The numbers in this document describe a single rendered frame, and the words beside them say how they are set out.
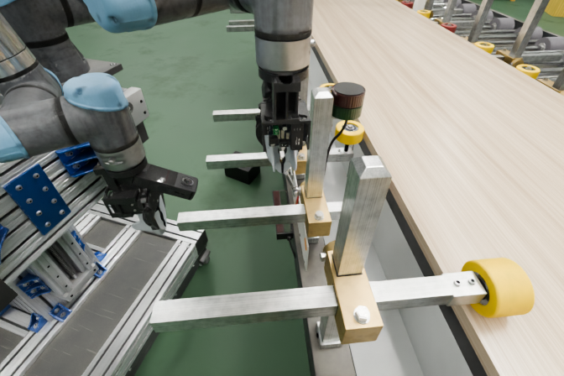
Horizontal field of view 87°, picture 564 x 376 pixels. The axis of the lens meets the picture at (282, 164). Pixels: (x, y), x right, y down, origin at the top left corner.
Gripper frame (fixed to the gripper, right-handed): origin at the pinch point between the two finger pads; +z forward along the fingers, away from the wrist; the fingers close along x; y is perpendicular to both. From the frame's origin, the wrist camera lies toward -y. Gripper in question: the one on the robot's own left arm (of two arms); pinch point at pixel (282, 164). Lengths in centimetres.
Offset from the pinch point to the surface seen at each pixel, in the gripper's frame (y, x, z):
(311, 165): -3.6, 6.6, 3.9
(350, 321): 27.6, 6.2, 3.5
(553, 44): -107, 156, 17
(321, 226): 3.6, 8.0, 14.8
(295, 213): -0.1, 2.9, 14.5
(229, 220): 0.1, -11.5, 14.9
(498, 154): -11, 56, 11
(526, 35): -84, 116, 5
